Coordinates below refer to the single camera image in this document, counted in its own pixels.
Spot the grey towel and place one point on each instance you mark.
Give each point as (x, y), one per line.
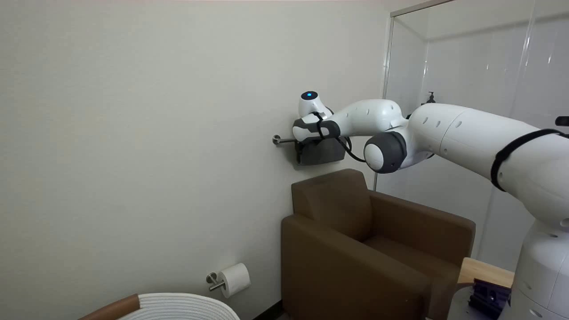
(321, 153)

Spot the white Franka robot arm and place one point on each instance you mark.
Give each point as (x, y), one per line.
(473, 135)

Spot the chrome towel bar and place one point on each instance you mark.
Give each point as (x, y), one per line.
(281, 140)

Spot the brown armchair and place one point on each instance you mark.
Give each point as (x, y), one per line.
(330, 272)

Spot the white toilet paper roll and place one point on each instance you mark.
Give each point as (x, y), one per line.
(236, 277)

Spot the chrome toilet paper holder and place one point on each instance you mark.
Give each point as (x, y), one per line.
(213, 279)

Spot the dark bottle on shelf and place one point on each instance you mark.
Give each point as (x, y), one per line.
(430, 96)

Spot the light wooden side table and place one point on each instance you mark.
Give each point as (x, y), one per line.
(485, 270)

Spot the purple bag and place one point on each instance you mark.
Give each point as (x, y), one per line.
(489, 297)

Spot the glass shower enclosure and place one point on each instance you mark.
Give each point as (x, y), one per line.
(467, 58)

